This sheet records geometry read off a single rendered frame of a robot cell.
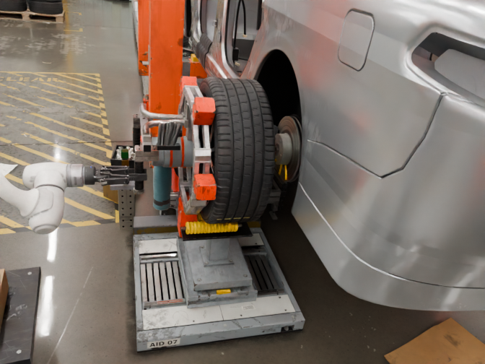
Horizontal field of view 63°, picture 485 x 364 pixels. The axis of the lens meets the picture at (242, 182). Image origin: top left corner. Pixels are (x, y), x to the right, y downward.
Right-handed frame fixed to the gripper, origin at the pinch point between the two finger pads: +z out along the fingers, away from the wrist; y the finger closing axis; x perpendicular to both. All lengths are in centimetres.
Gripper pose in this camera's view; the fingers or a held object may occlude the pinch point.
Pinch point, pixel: (138, 174)
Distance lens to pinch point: 166.0
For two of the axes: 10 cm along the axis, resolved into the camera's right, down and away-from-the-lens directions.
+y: 2.5, 5.0, -8.3
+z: 9.6, -0.2, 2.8
